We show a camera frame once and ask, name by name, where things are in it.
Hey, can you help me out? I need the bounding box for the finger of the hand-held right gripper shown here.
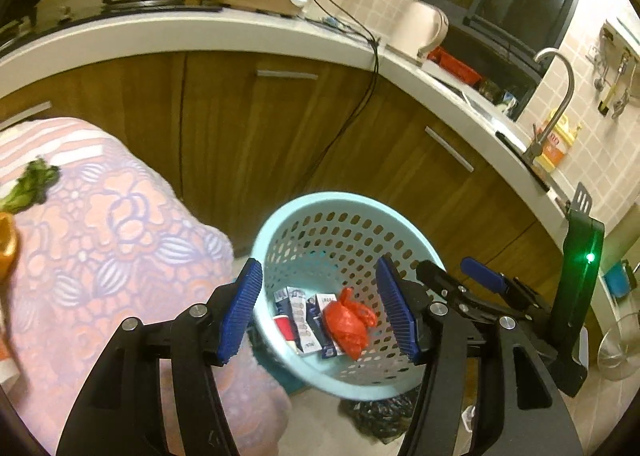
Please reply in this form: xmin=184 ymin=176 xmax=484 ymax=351
xmin=416 ymin=259 xmax=501 ymax=324
xmin=460 ymin=257 xmax=553 ymax=322

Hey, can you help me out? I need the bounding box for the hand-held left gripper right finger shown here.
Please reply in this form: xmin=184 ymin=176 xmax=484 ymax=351
xmin=376 ymin=256 xmax=583 ymax=456

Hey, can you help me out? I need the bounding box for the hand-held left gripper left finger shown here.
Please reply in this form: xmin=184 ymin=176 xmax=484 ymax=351
xmin=55 ymin=259 xmax=263 ymax=456

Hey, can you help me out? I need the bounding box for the light blue perforated basket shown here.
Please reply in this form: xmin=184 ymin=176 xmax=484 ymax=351
xmin=248 ymin=191 xmax=448 ymax=396

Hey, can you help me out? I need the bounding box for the orange peel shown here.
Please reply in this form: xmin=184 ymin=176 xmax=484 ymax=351
xmin=0 ymin=211 xmax=21 ymax=282

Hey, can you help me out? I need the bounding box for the green vegetable leaf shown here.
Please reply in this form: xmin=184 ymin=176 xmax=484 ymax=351
xmin=0 ymin=159 xmax=62 ymax=214

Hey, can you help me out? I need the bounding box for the blue cup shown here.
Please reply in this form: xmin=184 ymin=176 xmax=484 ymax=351
xmin=602 ymin=260 xmax=632 ymax=297

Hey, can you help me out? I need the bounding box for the small red box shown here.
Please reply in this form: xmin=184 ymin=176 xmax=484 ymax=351
xmin=274 ymin=315 xmax=297 ymax=341

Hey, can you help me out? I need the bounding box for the red plastic bag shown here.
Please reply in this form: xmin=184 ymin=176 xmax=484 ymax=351
xmin=322 ymin=287 xmax=379 ymax=362

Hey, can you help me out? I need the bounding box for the black slotted spatula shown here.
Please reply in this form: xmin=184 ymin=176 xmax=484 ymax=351
xmin=565 ymin=182 xmax=595 ymax=222

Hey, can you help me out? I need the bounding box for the glass bowl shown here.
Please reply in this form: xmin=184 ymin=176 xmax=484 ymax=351
xmin=597 ymin=313 xmax=640 ymax=379

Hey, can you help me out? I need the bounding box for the black plastic bag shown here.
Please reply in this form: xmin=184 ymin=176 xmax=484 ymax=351
xmin=340 ymin=383 xmax=426 ymax=442

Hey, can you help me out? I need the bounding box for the yellow detergent bottle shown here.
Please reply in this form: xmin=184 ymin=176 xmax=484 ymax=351
xmin=532 ymin=109 xmax=583 ymax=173

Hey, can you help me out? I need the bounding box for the pink floral blanket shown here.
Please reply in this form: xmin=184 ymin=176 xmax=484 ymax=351
xmin=0 ymin=116 xmax=293 ymax=456

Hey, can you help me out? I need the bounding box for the wooden kitchen cabinet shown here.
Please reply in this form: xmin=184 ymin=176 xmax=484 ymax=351
xmin=0 ymin=49 xmax=571 ymax=307

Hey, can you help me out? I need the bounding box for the steel kitchen faucet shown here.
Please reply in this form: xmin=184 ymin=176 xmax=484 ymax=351
xmin=522 ymin=49 xmax=576 ymax=159

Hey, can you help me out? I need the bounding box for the red tray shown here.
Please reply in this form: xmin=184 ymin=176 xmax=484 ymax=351
xmin=427 ymin=46 xmax=483 ymax=87

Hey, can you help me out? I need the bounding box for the white water heater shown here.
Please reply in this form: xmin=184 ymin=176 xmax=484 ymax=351
xmin=600 ymin=19 xmax=640 ymax=57

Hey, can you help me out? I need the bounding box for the cream electric kettle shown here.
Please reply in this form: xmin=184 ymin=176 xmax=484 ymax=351
xmin=387 ymin=0 xmax=450 ymax=61

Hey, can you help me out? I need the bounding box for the metal cabinet handle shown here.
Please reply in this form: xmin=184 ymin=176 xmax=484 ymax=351
xmin=424 ymin=126 xmax=475 ymax=173
xmin=0 ymin=101 xmax=53 ymax=129
xmin=256 ymin=69 xmax=319 ymax=81

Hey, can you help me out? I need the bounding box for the black power cable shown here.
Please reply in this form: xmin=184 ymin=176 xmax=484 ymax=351
xmin=295 ymin=0 xmax=382 ymax=187

